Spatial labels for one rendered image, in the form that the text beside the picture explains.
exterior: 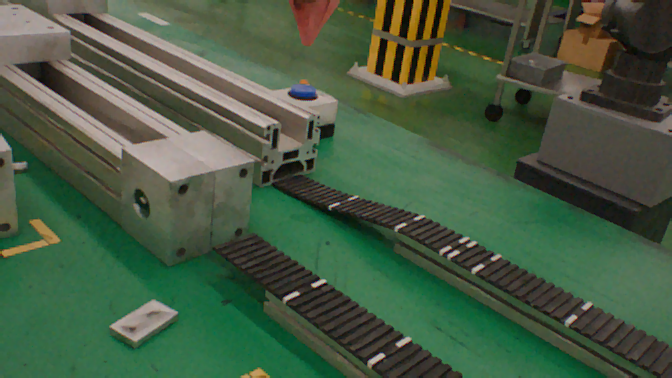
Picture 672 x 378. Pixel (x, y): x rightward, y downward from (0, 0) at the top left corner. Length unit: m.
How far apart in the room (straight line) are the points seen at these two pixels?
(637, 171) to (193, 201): 0.65
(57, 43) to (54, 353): 0.53
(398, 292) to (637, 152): 0.48
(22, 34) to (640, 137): 0.86
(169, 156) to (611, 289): 0.50
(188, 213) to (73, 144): 0.19
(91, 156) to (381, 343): 0.39
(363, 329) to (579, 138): 0.60
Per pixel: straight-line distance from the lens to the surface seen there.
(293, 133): 0.87
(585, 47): 5.72
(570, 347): 0.66
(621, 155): 1.04
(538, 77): 3.72
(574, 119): 1.06
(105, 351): 0.57
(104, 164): 0.73
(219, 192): 0.66
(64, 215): 0.76
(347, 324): 0.56
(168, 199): 0.63
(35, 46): 0.98
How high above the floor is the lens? 1.15
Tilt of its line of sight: 26 degrees down
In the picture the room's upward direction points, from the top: 8 degrees clockwise
